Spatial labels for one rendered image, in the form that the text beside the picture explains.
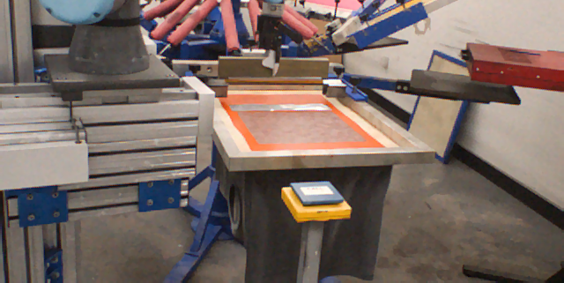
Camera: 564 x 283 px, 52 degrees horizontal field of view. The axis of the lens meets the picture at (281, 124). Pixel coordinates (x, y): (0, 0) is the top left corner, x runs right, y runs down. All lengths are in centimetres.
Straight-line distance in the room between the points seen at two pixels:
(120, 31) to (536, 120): 321
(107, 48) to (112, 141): 18
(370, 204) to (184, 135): 75
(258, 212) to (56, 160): 76
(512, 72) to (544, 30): 145
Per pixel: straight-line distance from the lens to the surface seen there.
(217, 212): 311
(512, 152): 417
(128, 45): 112
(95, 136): 115
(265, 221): 168
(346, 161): 156
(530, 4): 408
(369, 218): 179
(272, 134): 175
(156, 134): 118
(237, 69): 206
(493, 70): 253
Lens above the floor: 153
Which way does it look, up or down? 18 degrees down
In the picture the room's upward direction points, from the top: 5 degrees clockwise
